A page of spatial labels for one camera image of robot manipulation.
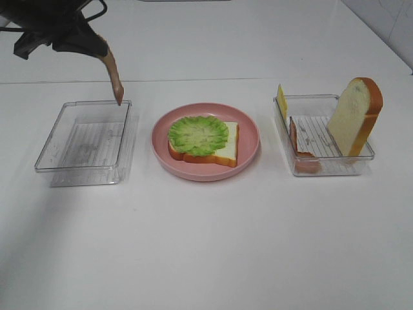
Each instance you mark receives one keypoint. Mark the yellow cheese slice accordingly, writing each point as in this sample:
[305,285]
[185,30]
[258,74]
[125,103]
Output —
[282,102]

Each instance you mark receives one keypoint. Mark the clear plastic tray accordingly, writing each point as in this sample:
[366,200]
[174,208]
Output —
[311,113]
[91,143]

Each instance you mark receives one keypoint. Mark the green lettuce leaf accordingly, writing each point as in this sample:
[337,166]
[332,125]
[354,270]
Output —
[198,135]

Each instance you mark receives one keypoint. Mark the pink round plate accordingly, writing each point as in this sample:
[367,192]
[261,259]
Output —
[248,142]

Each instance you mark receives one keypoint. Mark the tray bacon strip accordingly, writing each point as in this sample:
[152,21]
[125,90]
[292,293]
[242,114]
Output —
[110,63]
[306,163]

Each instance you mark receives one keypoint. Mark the tray bread slice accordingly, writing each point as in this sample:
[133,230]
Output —
[356,113]
[226,156]

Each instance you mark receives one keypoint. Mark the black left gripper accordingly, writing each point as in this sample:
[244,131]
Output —
[52,22]

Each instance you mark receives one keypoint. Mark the clear left plastic tray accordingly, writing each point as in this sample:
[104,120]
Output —
[91,143]

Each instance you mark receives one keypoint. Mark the clear right plastic tray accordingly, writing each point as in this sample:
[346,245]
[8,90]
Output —
[311,113]

